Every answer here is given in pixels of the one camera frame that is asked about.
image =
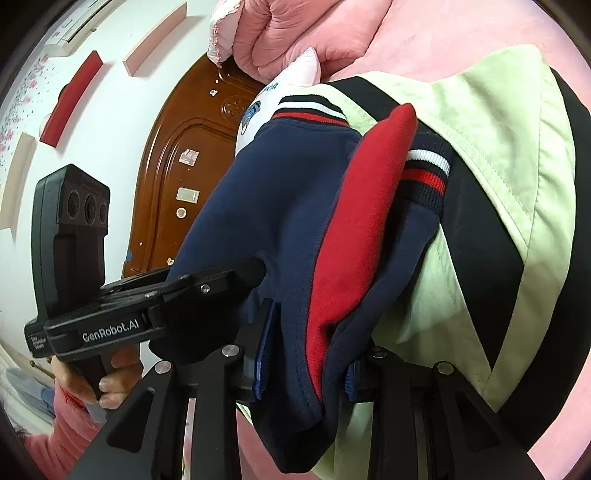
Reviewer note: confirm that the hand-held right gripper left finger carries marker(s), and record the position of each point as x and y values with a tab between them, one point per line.
261	364

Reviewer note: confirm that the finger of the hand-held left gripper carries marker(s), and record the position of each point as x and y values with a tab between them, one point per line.
221	279

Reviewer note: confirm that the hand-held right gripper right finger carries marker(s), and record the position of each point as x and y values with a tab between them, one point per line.
352	384

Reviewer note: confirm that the navy and red varsity jacket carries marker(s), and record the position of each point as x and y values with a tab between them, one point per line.
286	207

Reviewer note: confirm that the person's left forearm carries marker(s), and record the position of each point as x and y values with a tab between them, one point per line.
64	429

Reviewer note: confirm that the person's left hand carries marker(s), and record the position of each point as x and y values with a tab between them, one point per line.
117	374

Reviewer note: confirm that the brown wooden door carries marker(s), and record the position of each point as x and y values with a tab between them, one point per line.
157	230

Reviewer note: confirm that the white door sticker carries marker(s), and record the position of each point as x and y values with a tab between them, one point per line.
187	194

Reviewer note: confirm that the pink door sticker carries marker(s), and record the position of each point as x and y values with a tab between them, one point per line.
188	157

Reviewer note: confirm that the white printed pillow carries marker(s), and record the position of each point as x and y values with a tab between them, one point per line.
261	115

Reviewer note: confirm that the blue grey cloth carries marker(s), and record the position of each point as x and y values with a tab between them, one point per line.
21	385

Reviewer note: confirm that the white air conditioner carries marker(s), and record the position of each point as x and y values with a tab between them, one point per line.
76	28

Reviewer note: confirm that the pink quilt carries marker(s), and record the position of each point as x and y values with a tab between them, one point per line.
277	37

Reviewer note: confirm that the pale green and black jacket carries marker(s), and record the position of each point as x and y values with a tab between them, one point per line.
485	138

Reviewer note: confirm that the pink wall shelf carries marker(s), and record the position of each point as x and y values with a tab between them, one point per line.
16	184
154	41

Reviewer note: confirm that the red wall shelf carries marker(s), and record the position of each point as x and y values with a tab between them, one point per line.
69	106

